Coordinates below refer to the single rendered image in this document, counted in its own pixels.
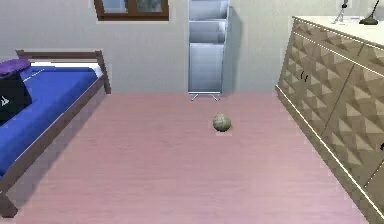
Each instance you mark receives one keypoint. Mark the black desk lamp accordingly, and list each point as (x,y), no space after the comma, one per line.
(370,18)

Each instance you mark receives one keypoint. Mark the grey metal shelf unit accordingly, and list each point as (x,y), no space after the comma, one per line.
(206,56)

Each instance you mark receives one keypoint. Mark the black cloth with white print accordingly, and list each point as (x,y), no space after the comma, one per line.
(11,95)

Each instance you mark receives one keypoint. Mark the purple pillow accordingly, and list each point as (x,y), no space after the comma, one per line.
(13,65)

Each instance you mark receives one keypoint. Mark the blue bed with wooden frame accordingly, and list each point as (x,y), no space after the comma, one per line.
(50,100)

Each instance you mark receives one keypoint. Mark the grey green ball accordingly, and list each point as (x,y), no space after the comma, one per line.
(222,122)

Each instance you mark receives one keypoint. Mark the brown framed window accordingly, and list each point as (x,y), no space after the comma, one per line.
(131,8)

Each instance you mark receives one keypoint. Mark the white tripod stand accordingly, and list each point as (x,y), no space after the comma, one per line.
(341,15)

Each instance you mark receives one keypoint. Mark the tan studded sideboard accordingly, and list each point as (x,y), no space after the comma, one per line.
(336,100)

